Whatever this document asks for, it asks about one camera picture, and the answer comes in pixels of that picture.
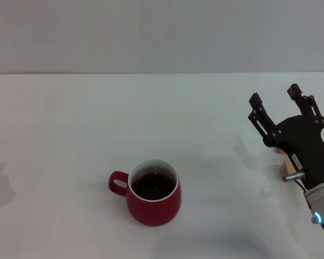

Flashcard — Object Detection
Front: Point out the notched pale wooden block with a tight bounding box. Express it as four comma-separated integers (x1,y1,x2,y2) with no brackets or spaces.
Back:
280,160,297,174

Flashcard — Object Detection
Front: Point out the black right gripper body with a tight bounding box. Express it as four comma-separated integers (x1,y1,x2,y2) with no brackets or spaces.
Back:
264,115,324,190

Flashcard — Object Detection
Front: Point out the silver metal cable connector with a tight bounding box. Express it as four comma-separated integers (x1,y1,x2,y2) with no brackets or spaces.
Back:
282,171,306,183

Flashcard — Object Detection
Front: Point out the red ceramic coffee cup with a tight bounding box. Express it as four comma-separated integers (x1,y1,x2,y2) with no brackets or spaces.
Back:
108,159,183,227

